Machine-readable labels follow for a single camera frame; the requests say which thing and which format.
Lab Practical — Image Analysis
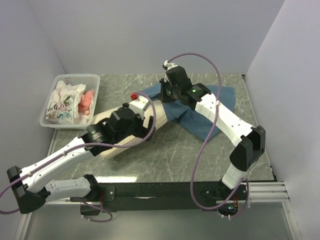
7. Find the blue pillowcase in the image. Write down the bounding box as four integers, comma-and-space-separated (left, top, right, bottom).
142, 83, 236, 141

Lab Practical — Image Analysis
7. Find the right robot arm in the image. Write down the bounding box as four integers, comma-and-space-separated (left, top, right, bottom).
160, 62, 266, 200

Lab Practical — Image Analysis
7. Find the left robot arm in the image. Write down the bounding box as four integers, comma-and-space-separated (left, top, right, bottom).
7, 100, 157, 214

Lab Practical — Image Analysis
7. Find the pink cloth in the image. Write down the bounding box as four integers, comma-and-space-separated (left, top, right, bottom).
78, 90, 95, 116

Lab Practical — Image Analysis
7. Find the white plastic basket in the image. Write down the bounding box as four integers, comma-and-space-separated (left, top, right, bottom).
39, 74, 100, 129

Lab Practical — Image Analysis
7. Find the white printed cloth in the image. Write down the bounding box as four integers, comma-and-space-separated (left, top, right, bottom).
45, 80, 86, 125

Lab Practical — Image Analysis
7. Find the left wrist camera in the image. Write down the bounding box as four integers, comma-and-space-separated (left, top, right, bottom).
129, 92, 150, 119

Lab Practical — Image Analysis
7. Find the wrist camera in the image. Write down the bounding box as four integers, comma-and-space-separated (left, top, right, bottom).
162, 60, 178, 71
129, 92, 150, 119

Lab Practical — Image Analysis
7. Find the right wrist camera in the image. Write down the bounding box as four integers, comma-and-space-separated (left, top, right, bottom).
162, 60, 178, 71

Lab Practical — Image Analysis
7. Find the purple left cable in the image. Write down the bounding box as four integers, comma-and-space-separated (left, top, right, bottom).
0, 91, 157, 223

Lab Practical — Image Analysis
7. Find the purple cable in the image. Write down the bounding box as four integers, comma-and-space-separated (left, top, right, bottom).
164, 52, 250, 221
0, 91, 157, 223

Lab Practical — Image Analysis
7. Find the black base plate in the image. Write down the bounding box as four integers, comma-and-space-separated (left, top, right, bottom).
80, 181, 232, 213

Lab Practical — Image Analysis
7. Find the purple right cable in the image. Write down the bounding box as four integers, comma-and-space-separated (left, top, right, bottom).
164, 52, 250, 221

